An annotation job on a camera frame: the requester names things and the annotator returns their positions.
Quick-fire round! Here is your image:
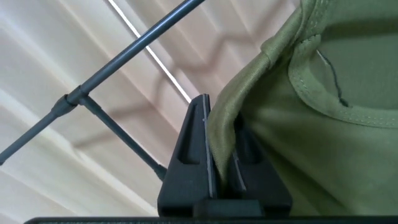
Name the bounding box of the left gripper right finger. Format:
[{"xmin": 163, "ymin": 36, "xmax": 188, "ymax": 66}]
[{"xmin": 226, "ymin": 114, "xmax": 293, "ymax": 218}]

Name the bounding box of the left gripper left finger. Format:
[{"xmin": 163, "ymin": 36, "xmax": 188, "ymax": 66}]
[{"xmin": 157, "ymin": 93, "xmax": 219, "ymax": 218}]

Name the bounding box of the green long-sleeved shirt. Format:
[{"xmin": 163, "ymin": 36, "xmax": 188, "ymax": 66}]
[{"xmin": 206, "ymin": 0, "xmax": 398, "ymax": 217}]

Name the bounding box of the black clothes rack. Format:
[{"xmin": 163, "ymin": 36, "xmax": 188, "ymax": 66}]
[{"xmin": 0, "ymin": 0, "xmax": 206, "ymax": 182}]

